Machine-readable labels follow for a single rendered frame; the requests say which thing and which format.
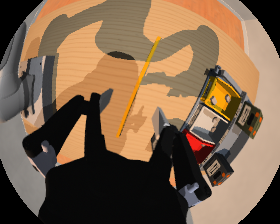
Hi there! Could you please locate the yellow bin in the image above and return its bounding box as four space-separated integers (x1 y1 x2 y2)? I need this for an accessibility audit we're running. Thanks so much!
200 76 241 121

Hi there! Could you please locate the dark grey shelf rack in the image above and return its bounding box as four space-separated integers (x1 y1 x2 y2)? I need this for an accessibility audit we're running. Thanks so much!
179 65 253 171

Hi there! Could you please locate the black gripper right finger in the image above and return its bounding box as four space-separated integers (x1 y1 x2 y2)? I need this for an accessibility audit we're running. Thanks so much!
140 106 212 208

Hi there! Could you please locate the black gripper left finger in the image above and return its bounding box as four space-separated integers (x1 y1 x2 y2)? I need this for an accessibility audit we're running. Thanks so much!
22 88 116 197

